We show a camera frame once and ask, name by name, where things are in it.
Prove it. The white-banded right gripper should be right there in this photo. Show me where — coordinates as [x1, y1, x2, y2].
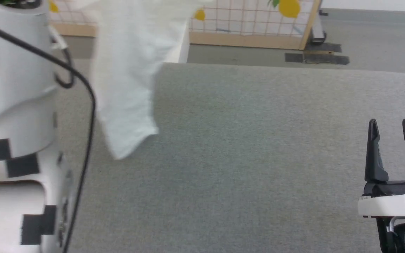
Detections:
[358, 119, 405, 218]

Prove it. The white long-sleeve garment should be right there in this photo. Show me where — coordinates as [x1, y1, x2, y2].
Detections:
[70, 0, 206, 161]

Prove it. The black floor tape patch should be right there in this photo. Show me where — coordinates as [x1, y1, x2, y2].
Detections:
[285, 42, 350, 66]

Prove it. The wooden grid panel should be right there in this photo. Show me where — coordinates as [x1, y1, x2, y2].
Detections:
[48, 0, 322, 50]

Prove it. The white square pillar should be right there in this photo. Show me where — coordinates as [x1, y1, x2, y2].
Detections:
[162, 19, 191, 64]

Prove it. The thin black cable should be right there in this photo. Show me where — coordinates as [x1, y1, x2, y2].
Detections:
[0, 17, 97, 253]
[53, 46, 75, 89]

